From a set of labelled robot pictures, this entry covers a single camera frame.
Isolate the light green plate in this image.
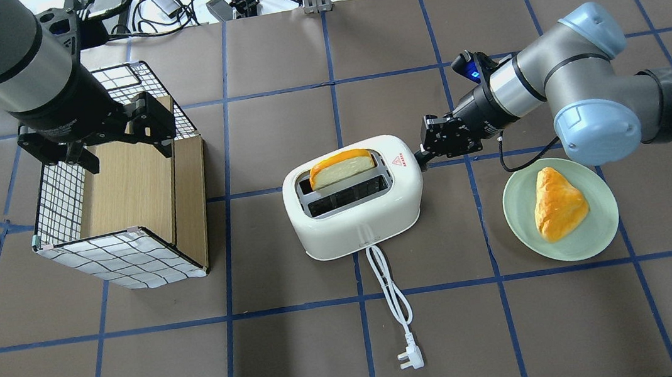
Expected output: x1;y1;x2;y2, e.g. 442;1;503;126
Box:
502;158;619;262

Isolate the toast slice in toaster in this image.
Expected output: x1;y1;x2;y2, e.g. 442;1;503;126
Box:
309;148;377;191

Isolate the triangular golden bread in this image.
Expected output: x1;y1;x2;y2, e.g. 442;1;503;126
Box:
534;167;590;244

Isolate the checkered wire basket with wood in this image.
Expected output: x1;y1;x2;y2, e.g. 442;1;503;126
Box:
31;61;210;289

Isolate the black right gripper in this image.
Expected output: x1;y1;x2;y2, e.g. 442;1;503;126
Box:
415;52;519;172

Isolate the white toaster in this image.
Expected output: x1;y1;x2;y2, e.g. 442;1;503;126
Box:
282;134;423;261

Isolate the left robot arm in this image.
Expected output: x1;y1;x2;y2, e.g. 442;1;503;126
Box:
0;0;176;173

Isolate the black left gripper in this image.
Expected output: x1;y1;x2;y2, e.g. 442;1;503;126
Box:
13;65;177;174

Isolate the white power cord with plug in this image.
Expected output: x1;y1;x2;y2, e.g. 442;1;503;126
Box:
364;240;426;374

